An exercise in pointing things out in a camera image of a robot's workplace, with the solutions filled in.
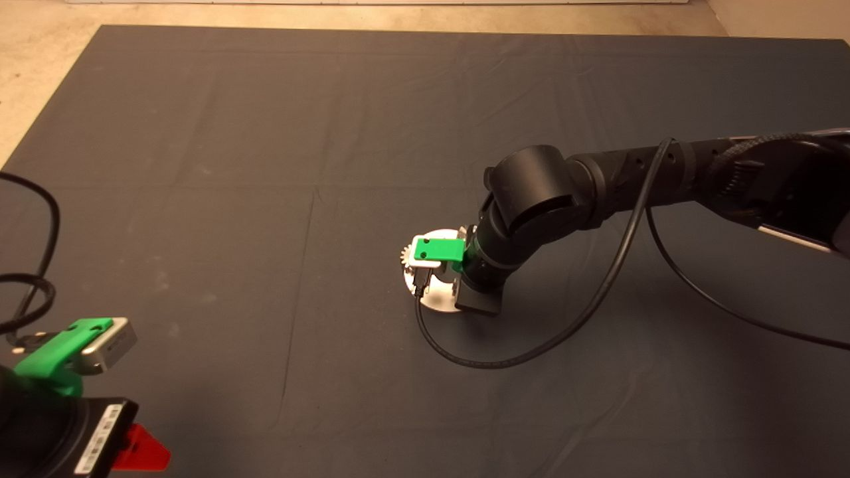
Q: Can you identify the silver left camera box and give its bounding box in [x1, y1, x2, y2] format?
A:
[80, 317, 139, 375]

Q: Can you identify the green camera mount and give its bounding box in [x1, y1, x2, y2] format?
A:
[13, 318, 114, 399]
[412, 237, 467, 274]

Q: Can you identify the dark grey table cloth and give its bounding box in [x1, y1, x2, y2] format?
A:
[0, 25, 850, 478]

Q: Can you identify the round metal carrier plate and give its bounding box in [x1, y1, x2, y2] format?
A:
[403, 228, 467, 313]

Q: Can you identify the green right camera mount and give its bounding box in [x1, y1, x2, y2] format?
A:
[412, 237, 467, 274]

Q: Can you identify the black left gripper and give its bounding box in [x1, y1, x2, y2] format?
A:
[0, 396, 173, 478]

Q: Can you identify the thin black right cable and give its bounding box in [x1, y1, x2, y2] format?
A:
[413, 137, 850, 370]

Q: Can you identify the braided black left cable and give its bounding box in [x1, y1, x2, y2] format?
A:
[0, 274, 57, 351]

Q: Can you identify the silver camera box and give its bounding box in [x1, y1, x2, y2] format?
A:
[80, 317, 139, 375]
[408, 234, 444, 269]

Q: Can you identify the green left camera mount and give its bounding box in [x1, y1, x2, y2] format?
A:
[13, 318, 114, 399]

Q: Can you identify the silver right camera box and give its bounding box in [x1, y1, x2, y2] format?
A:
[408, 234, 444, 269]

